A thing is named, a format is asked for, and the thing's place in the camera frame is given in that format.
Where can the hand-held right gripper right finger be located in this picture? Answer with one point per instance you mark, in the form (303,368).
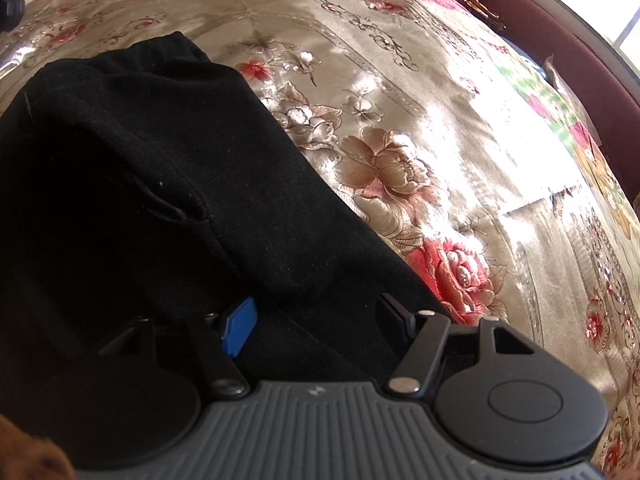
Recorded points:
(398,316)

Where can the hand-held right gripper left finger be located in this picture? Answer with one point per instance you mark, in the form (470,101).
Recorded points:
(241,327)

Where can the black pants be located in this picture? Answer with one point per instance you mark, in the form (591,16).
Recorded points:
(150,185)

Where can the beige floral satin bedspread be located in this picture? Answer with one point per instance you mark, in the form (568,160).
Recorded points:
(400,110)

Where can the person's brown fuzzy coat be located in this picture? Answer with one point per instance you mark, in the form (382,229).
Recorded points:
(27,452)

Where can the gold metal rack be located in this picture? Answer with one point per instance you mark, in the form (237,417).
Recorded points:
(484,10)

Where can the maroon headboard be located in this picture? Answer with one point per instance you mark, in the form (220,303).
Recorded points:
(555,35)

